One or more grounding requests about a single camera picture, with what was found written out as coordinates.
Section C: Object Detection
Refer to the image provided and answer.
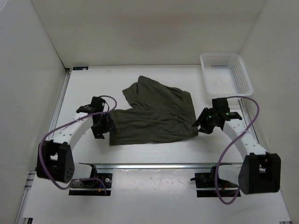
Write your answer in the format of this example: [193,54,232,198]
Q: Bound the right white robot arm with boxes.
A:
[192,108,281,195]

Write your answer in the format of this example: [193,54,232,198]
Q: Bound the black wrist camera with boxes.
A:
[90,96,106,112]
[212,98,230,113]

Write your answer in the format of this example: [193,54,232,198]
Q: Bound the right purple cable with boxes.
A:
[214,96,261,205]

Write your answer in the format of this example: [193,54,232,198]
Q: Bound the purple cable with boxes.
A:
[40,95,118,196]
[214,96,261,205]

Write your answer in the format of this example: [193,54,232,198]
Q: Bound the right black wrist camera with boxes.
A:
[212,98,230,113]

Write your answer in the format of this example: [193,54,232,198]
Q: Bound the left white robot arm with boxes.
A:
[36,103,115,187]

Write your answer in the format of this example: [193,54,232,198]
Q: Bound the aluminium frame rail left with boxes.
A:
[14,68,72,224]

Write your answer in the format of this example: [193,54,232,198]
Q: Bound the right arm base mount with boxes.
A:
[190,167,238,198]

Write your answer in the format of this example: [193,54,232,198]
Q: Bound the aluminium front rail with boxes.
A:
[77,163,243,170]

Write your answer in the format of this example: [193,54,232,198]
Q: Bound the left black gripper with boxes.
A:
[91,111,116,139]

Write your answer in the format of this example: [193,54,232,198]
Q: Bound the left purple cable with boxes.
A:
[40,95,118,196]

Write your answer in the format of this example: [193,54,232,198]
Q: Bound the olive green shorts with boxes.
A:
[109,76,198,146]

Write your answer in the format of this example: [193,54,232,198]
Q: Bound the white perforated plastic basket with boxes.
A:
[200,53,253,98]

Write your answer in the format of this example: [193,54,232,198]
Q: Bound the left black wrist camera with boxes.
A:
[90,96,106,112]

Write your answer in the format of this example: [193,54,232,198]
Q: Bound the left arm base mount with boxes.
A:
[69,166,113,196]

